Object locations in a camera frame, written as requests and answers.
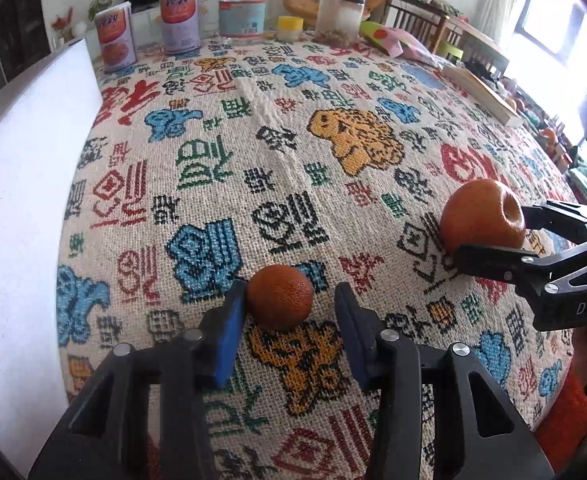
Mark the orange cover book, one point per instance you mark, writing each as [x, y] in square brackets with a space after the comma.
[489, 99]

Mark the red flower vase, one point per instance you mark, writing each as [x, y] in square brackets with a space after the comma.
[62, 26]

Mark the red apple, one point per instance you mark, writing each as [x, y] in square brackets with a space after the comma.
[482, 212]

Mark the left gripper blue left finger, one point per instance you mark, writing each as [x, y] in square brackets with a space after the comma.
[103, 434]

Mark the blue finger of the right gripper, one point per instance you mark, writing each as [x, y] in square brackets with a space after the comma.
[567, 220]
[513, 266]

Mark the clear jar black lid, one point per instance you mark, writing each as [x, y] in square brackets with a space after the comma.
[337, 22]

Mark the pink snack bag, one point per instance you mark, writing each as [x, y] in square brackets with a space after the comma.
[396, 43]

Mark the potted plant left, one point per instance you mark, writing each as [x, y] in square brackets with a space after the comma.
[97, 6]

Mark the small yellow cup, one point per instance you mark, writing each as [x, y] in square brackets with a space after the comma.
[289, 28]

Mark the left pink white can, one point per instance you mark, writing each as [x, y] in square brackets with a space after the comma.
[114, 32]

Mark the dark orange front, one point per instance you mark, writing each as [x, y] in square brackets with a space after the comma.
[280, 297]

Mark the orange fluffy sleeve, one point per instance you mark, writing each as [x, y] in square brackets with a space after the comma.
[565, 426]

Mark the clear jar gold lid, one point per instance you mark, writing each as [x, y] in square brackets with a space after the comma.
[243, 20]

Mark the white cardboard box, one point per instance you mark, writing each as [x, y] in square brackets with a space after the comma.
[46, 114]

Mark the pink white can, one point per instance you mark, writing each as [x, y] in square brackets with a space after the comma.
[114, 32]
[180, 25]

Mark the wooden bench chair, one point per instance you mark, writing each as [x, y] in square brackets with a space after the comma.
[445, 34]

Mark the right pink white can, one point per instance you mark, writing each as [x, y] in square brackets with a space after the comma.
[180, 25]

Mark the patterned woven tablecloth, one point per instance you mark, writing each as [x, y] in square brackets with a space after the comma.
[208, 166]

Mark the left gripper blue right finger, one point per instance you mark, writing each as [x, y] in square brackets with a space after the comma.
[479, 434]

